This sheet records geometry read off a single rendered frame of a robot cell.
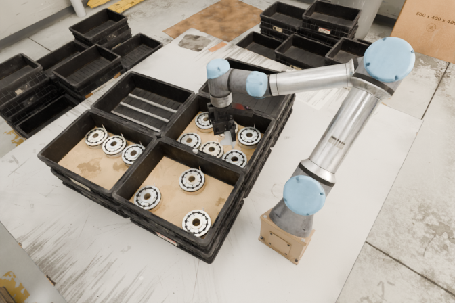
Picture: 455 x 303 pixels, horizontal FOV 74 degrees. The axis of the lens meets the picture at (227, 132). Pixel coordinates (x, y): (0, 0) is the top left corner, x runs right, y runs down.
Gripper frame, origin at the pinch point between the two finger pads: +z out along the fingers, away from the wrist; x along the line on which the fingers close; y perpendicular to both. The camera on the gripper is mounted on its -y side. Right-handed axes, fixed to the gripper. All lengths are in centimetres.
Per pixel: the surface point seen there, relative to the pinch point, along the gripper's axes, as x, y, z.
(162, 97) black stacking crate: -50, 22, 5
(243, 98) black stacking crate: -34.3, -16.6, 7.5
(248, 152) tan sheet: -2.0, -7.4, 11.6
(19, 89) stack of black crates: -132, 117, 26
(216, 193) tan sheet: 12.0, 11.3, 13.4
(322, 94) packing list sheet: -36, -64, 20
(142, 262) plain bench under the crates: 22, 45, 28
